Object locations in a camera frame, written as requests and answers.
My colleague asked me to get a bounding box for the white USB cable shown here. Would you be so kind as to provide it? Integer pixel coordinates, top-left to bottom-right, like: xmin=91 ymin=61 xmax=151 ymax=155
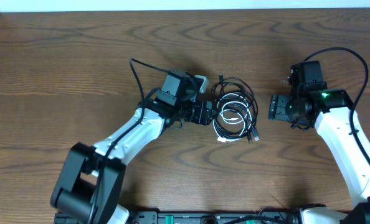
xmin=212 ymin=92 xmax=254 ymax=143

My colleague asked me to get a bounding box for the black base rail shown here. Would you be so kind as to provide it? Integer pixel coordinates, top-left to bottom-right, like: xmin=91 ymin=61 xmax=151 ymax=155
xmin=54 ymin=210 xmax=357 ymax=224

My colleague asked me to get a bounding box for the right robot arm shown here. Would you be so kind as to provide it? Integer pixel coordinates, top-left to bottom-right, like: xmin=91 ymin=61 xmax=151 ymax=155
xmin=268 ymin=61 xmax=370 ymax=223

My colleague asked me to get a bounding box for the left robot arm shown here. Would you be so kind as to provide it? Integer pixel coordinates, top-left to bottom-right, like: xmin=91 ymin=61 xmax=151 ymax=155
xmin=50 ymin=70 xmax=214 ymax=223

